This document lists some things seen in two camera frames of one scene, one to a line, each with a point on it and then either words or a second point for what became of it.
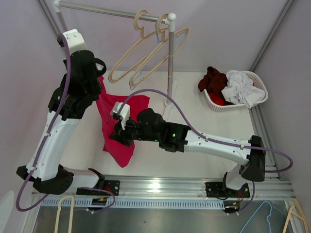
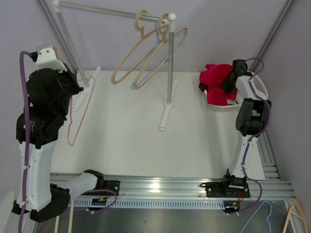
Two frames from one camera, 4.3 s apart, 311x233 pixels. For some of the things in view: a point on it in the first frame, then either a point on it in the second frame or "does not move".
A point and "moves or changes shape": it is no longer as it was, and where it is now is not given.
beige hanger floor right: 298,206 does not move
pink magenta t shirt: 121,151 to 213,78
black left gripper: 98,71 to 72,77
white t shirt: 241,89 moves or changes shape
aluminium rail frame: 274,185 does not move
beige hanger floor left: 59,210 does not move
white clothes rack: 170,17 does not move
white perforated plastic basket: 257,81 does not move
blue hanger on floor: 267,218 does not move
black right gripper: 121,136 to 225,87
